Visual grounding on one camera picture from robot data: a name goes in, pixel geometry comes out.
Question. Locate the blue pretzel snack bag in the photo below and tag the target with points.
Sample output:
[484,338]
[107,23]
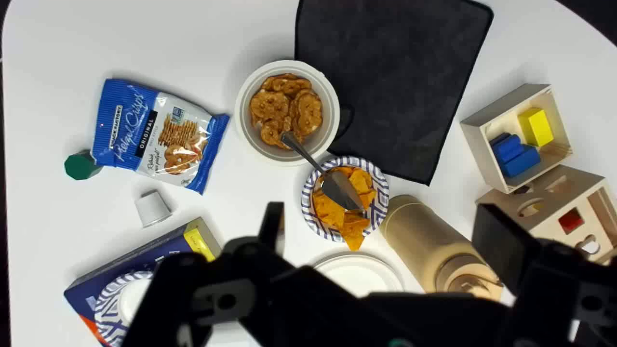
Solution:
[128,122]

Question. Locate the tan insulated bottle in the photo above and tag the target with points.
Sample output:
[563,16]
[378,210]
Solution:
[425,241]

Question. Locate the blue paper plate box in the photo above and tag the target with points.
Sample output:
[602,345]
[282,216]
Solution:
[122,270]

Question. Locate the metal spoon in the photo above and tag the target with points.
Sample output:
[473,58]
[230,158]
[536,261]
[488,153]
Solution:
[340,189]

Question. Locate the blue patterned paper plate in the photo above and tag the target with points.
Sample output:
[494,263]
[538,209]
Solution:
[380,193]

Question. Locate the brown pretzel crisps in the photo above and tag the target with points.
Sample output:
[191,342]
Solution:
[282,106]

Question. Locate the wooden toy box lid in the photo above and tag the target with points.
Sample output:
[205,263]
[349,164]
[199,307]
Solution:
[600,214]

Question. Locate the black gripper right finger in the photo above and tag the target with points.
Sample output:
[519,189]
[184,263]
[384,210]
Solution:
[504,247]

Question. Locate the green cap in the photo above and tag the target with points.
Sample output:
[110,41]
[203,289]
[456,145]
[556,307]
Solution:
[80,166]

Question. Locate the wooden shape sorter toy box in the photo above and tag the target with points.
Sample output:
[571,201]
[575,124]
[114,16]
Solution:
[508,199]

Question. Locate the blue toy block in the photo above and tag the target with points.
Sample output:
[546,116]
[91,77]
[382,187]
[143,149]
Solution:
[508,147]
[521,164]

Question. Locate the orange tortilla chips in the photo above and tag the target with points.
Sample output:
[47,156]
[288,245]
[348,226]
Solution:
[328,209]

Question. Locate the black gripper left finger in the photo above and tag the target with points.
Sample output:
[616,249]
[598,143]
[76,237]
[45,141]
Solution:
[272,224]

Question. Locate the small open wooden tray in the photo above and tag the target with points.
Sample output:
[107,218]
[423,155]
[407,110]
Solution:
[479,135]

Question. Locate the white bowl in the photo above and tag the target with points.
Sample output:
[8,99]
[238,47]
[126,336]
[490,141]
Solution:
[243,108]

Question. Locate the black cloth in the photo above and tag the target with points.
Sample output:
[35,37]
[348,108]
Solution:
[392,77]

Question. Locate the yellow toy block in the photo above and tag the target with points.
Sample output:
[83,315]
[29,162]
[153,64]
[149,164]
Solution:
[536,126]

